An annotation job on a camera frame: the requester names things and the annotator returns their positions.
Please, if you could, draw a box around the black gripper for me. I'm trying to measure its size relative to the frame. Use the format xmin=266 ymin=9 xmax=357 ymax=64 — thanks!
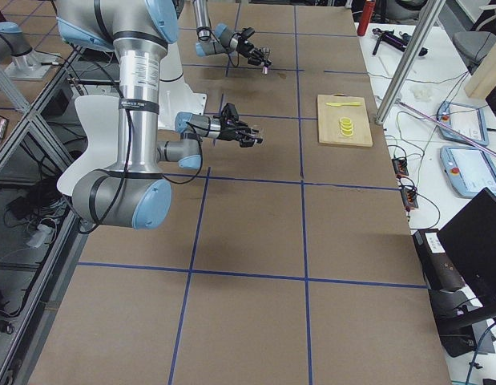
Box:
xmin=236 ymin=38 xmax=272 ymax=67
xmin=217 ymin=118 xmax=263 ymax=148

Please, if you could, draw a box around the steel double jigger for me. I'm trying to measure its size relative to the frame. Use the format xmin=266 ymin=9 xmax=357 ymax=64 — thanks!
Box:
xmin=260 ymin=47 xmax=272 ymax=75

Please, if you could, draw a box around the clear glass cup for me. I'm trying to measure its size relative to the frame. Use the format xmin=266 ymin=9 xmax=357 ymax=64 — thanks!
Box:
xmin=251 ymin=125 xmax=265 ymax=143

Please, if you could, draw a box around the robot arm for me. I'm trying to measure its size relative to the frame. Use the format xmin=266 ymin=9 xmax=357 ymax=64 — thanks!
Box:
xmin=56 ymin=1 xmax=261 ymax=229
xmin=192 ymin=0 xmax=272 ymax=74

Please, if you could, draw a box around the wooden cutting board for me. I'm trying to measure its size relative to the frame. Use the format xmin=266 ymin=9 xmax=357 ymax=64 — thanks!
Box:
xmin=317 ymin=95 xmax=373 ymax=148

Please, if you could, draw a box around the yellow plastic knife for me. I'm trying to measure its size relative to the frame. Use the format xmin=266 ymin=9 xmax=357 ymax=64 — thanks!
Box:
xmin=325 ymin=102 xmax=362 ymax=107

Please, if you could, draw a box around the red bottle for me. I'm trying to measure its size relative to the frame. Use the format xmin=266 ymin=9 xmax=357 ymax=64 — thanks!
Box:
xmin=357 ymin=0 xmax=375 ymax=37

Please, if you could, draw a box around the white plastic chair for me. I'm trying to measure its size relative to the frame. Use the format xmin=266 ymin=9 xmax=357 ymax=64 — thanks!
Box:
xmin=57 ymin=95 xmax=119 ymax=197

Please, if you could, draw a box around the long metal grabber stick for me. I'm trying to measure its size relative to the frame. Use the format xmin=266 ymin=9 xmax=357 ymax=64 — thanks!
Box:
xmin=397 ymin=99 xmax=496 ymax=160

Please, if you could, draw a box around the far blue teach pendant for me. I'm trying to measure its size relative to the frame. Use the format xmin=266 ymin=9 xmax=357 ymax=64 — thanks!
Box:
xmin=437 ymin=101 xmax=489 ymax=146

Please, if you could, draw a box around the blue teach pendant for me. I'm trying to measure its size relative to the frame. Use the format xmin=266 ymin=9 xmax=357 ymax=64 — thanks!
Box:
xmin=437 ymin=101 xmax=489 ymax=146
xmin=440 ymin=146 xmax=496 ymax=198

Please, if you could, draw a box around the near blue teach pendant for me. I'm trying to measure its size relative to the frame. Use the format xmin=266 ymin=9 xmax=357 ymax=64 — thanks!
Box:
xmin=440 ymin=146 xmax=496 ymax=198

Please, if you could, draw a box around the black laptop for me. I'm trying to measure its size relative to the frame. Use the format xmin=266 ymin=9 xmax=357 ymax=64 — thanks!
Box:
xmin=438 ymin=188 xmax=496 ymax=302

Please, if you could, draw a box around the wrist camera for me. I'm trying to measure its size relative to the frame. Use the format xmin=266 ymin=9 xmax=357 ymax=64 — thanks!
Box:
xmin=240 ymin=27 xmax=255 ymax=42
xmin=220 ymin=103 xmax=239 ymax=124

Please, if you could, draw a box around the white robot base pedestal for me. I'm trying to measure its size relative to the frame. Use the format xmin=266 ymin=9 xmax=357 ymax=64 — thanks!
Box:
xmin=158 ymin=43 xmax=207 ymax=131

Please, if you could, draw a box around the aluminium frame post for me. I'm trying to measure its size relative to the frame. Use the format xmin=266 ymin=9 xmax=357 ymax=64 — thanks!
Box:
xmin=375 ymin=0 xmax=446 ymax=125

